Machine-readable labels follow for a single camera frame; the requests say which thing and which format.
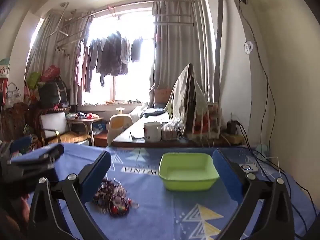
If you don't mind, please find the white tote bag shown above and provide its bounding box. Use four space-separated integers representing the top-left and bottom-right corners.
5 82 22 108

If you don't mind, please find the white pillow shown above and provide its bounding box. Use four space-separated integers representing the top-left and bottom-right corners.
41 112 68 135

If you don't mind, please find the blue printed tablecloth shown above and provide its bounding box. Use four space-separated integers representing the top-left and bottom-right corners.
25 142 315 240

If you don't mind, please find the white enamel mug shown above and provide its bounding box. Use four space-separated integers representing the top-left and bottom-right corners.
144 122 162 143

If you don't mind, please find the black duffel bag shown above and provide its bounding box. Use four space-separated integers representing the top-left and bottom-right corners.
37 80 70 109

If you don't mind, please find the green bag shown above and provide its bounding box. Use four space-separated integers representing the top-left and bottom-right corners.
26 72 42 90

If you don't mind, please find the white cable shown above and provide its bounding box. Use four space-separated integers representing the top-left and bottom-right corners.
252 150 281 174

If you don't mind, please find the grey curtain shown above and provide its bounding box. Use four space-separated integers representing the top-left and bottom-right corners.
26 12 95 80
149 0 218 105

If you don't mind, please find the clear plastic packet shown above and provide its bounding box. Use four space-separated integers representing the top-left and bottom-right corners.
161 121 184 140

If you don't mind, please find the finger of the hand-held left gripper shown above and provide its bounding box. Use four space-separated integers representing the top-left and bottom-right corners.
7 144 65 167
9 135 34 153

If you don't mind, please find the black monitor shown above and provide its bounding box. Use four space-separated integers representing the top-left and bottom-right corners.
184 65 198 135

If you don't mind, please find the black power adapter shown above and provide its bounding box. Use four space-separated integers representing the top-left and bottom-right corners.
227 121 240 135

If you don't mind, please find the beige power strip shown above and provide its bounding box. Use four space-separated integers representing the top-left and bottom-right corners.
221 132 244 145

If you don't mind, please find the green plastic basket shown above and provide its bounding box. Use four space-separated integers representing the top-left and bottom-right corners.
159 152 220 191

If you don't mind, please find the small white device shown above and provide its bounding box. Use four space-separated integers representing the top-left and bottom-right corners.
239 164 259 173

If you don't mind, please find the ceiling drying rack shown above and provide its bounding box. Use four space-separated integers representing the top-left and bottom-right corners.
46 0 196 45

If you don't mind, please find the wooden slatted rack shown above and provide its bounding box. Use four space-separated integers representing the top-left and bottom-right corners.
187 102 223 140

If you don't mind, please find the red printed bag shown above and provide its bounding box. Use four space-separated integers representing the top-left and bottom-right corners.
0 59 10 105

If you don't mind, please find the small wooden table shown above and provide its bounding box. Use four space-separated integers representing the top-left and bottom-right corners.
67 116 104 147

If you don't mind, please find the white plastic chair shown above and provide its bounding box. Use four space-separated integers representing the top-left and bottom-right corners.
108 107 133 146

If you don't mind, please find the person's left hand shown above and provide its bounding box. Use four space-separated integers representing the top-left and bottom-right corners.
10 196 32 230

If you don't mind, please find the dark wooden desk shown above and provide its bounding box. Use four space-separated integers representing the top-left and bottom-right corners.
111 112 250 148

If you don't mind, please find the black wall cable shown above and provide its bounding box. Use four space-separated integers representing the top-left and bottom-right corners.
239 0 277 143

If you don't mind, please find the black table cable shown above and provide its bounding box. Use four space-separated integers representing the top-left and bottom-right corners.
237 122 317 240

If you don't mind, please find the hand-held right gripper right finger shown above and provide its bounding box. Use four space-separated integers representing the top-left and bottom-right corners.
212 148 296 240

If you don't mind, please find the wooden armchair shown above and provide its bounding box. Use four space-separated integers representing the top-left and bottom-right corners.
40 111 92 147

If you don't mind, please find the clear suction hook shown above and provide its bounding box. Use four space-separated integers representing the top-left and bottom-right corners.
244 40 255 54

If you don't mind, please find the pile of beaded jewelry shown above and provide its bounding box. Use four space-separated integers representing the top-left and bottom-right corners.
92 177 139 218

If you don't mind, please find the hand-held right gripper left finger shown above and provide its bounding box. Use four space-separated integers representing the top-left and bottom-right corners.
27 151 112 240

